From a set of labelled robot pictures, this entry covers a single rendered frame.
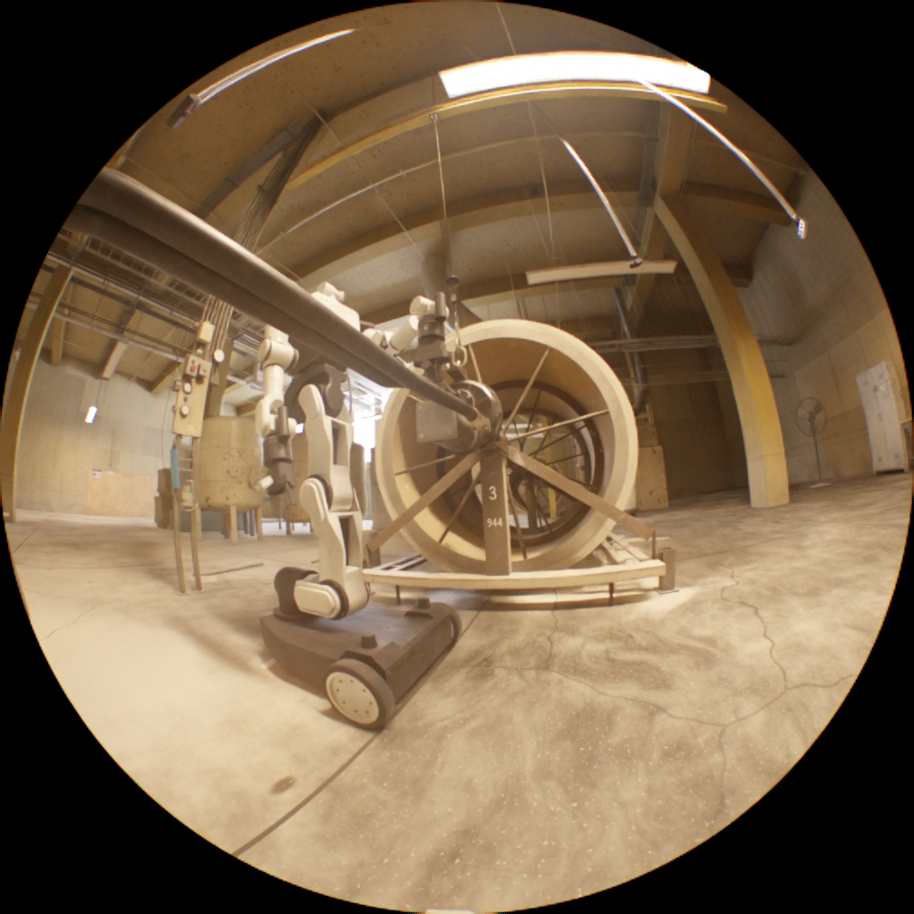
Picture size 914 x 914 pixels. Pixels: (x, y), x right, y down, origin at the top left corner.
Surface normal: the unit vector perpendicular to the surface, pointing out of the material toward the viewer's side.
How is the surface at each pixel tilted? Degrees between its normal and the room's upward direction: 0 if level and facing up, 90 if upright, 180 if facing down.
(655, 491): 90
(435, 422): 90
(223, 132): 180
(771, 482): 90
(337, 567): 90
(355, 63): 180
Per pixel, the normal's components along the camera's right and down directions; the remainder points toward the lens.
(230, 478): 0.71, -0.14
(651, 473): -0.31, -0.12
